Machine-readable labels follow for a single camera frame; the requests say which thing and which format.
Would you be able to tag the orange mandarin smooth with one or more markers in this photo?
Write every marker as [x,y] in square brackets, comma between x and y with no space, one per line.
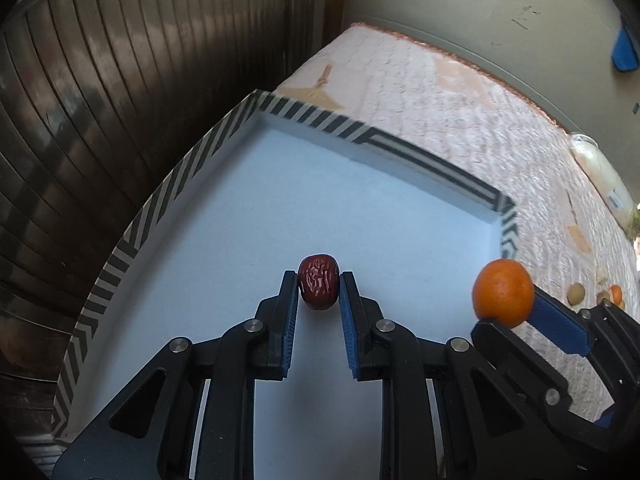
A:
[503,291]

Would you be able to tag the brown longan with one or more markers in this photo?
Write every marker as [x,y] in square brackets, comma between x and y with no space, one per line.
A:
[575,294]

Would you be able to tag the small sugarcane piece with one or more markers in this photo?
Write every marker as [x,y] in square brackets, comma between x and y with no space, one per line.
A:
[601,275]

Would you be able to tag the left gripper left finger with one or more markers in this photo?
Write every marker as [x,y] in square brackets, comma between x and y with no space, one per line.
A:
[189,413]

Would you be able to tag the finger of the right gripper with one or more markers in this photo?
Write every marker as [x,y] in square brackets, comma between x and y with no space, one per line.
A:
[528,373]
[566,329]

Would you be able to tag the orange mandarin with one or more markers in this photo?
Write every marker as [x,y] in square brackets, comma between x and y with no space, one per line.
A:
[616,295]

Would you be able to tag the pink quilted bed cover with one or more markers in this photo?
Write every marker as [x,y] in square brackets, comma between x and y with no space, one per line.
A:
[453,109]

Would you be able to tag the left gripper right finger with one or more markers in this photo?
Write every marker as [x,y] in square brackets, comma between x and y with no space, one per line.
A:
[436,408]

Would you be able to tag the striped white cardboard tray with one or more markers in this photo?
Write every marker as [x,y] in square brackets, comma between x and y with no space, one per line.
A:
[276,181]

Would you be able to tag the wall calendar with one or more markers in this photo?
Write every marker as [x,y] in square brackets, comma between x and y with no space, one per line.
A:
[624,55]

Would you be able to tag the dark red jujube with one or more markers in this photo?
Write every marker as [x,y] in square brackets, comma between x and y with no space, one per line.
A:
[319,281]

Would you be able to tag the metal slatted door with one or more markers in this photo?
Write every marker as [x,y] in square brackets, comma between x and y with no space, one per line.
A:
[99,100]

